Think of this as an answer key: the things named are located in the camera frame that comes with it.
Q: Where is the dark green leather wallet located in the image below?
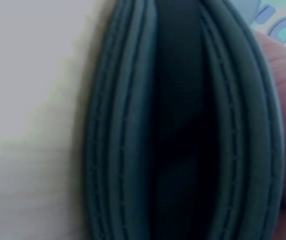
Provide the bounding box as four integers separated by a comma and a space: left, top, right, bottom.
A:
79, 0, 286, 240

